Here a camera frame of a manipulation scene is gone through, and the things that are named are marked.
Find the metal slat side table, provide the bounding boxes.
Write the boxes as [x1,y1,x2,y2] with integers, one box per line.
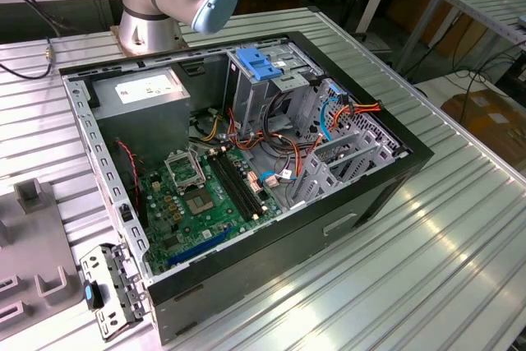
[396,0,526,76]

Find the metal socket cover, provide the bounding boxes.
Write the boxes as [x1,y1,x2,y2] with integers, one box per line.
[164,151,206,194]

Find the black latch with blue stripe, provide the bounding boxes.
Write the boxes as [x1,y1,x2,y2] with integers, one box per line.
[83,279,104,311]

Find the orange power wire with connector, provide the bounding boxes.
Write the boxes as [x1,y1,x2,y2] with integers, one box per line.
[332,94,383,130]

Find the square brown base plate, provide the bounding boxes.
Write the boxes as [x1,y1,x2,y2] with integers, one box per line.
[109,25,185,58]

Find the short blue data wire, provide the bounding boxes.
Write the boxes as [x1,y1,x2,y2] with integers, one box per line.
[257,169,298,188]

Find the CPU socket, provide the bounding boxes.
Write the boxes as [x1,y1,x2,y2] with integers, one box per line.
[182,188,217,216]

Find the orange internal wire bundle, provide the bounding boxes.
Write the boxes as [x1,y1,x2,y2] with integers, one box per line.
[227,107,325,182]

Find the black chassis switch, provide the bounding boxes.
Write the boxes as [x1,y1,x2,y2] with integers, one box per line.
[118,202,135,224]

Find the black cable with metal connector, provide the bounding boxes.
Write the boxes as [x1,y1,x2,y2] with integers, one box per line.
[0,0,79,81]

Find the green motherboard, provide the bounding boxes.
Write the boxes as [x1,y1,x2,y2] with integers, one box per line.
[137,147,284,276]

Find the cardboard box with white label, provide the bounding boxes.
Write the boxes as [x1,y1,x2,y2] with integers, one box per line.
[441,87,526,163]

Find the grey parts rack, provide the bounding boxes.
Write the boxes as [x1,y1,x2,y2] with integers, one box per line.
[0,178,85,338]

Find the black RAM slot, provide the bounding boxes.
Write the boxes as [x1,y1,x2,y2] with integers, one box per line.
[219,151,265,217]
[207,154,252,223]

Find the grey optical drive cage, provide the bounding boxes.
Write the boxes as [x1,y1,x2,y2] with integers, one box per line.
[224,40,328,138]

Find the red black twisted fan wire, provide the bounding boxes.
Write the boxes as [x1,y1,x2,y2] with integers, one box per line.
[114,139,143,204]

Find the long blue data wire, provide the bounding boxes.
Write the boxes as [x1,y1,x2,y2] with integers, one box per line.
[319,95,344,142]

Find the grey metal disk bay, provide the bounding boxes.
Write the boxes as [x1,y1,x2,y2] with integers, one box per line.
[287,127,403,209]

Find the blue plastic drive latch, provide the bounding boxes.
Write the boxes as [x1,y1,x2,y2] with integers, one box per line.
[236,47,284,81]

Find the blue expansion slot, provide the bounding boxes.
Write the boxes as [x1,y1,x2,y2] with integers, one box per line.
[168,225,235,266]

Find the grey power supply unit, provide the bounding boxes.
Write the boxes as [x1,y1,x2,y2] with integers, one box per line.
[90,67,192,163]

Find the black open PC case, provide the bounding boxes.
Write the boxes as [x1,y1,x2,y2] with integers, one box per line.
[58,30,436,346]

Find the yellow orange power wire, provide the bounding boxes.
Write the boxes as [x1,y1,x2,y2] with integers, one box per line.
[200,114,223,141]

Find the grey metal expansion bracket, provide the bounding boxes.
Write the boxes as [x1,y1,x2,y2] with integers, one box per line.
[79,242,150,343]

